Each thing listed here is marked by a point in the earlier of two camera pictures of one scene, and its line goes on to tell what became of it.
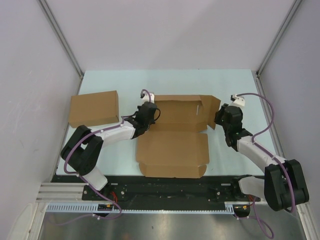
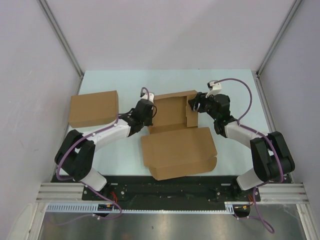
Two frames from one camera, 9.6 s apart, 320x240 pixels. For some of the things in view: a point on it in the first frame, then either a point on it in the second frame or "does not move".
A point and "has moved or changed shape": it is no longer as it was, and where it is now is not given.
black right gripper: x=219 y=113 -> x=200 y=98
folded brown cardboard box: x=93 y=109 does not move
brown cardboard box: x=175 y=146 has moved or changed shape
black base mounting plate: x=160 y=188 does not move
